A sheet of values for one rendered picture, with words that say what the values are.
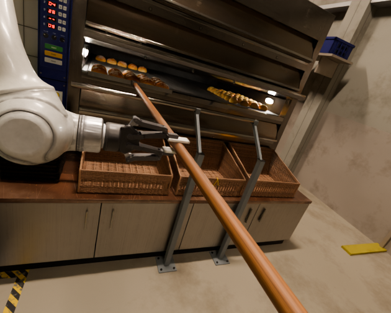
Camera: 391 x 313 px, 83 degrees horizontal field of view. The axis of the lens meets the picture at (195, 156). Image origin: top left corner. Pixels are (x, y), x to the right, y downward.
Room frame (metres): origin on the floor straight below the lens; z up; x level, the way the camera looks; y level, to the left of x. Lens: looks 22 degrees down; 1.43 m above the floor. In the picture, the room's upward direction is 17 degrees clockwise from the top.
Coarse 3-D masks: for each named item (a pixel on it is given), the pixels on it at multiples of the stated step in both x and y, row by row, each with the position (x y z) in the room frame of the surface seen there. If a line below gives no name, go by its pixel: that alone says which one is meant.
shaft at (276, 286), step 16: (144, 96) 1.11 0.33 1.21; (176, 144) 0.60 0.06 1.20; (192, 160) 0.52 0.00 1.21; (192, 176) 0.46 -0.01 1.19; (208, 192) 0.40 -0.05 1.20; (224, 208) 0.35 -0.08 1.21; (224, 224) 0.32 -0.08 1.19; (240, 224) 0.32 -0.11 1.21; (240, 240) 0.28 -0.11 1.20; (256, 256) 0.26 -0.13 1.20; (256, 272) 0.24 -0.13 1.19; (272, 272) 0.23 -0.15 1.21; (272, 288) 0.21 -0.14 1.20; (288, 288) 0.22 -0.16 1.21; (288, 304) 0.20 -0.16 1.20
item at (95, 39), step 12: (84, 36) 1.32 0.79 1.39; (96, 36) 1.35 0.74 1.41; (120, 48) 1.48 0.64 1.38; (132, 48) 1.44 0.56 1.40; (156, 60) 1.65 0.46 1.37; (168, 60) 1.55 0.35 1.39; (180, 60) 1.59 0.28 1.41; (204, 72) 1.72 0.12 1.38; (216, 72) 1.72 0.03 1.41; (240, 84) 2.00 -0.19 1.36; (252, 84) 1.87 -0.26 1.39; (288, 96) 2.09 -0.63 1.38
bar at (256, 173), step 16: (128, 96) 1.24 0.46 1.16; (208, 112) 1.48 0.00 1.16; (256, 128) 1.65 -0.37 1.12; (256, 144) 1.56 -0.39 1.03; (256, 176) 1.46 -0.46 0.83; (240, 208) 1.46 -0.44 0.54; (176, 224) 1.24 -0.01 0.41; (176, 240) 1.25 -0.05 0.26; (224, 240) 1.48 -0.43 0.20; (160, 256) 1.30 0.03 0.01; (224, 256) 1.50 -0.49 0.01; (160, 272) 1.17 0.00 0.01
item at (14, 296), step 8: (0, 272) 0.86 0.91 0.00; (8, 272) 0.87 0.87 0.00; (16, 272) 0.88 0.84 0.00; (24, 272) 0.90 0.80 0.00; (16, 280) 0.84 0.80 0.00; (24, 280) 0.85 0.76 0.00; (16, 288) 0.80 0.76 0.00; (16, 296) 0.76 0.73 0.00; (8, 304) 0.71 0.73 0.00; (16, 304) 0.73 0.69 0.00; (8, 312) 0.68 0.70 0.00
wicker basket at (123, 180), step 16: (160, 144) 1.65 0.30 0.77; (96, 160) 1.43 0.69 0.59; (112, 160) 1.48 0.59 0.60; (160, 160) 1.57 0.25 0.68; (80, 176) 1.04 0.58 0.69; (96, 176) 1.08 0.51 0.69; (112, 176) 1.12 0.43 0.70; (128, 176) 1.16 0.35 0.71; (144, 176) 1.20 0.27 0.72; (160, 176) 1.25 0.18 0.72; (80, 192) 1.04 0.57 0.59; (96, 192) 1.08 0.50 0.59; (112, 192) 1.12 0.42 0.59; (128, 192) 1.17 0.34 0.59; (144, 192) 1.21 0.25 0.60; (160, 192) 1.26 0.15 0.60
